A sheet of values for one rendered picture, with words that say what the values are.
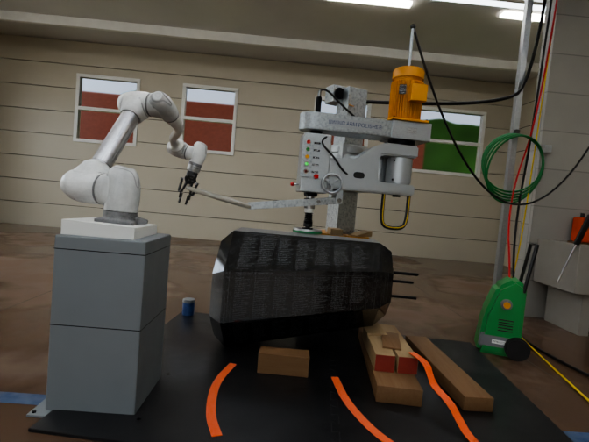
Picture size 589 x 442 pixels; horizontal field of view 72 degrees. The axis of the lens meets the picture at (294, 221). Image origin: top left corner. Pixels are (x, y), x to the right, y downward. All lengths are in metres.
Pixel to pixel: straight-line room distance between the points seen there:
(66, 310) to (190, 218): 7.18
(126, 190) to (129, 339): 0.68
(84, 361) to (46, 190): 8.32
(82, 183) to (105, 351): 0.78
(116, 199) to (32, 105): 8.57
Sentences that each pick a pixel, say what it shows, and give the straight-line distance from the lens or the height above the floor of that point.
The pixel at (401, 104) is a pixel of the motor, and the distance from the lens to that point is 3.16.
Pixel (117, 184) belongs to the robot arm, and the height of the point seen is 1.04.
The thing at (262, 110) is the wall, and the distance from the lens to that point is 9.10.
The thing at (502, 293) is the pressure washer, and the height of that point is 0.48.
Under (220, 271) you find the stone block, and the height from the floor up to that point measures 0.56.
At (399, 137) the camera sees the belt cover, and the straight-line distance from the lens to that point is 3.08.
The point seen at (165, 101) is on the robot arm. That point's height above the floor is 1.52.
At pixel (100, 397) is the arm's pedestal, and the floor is 0.08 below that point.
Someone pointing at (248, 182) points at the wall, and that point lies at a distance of 8.93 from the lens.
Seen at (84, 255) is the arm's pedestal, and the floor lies 0.72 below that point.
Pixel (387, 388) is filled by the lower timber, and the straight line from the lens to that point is 2.36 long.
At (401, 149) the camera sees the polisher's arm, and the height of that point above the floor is 1.47.
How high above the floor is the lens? 1.04
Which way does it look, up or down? 3 degrees down
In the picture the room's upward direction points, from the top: 5 degrees clockwise
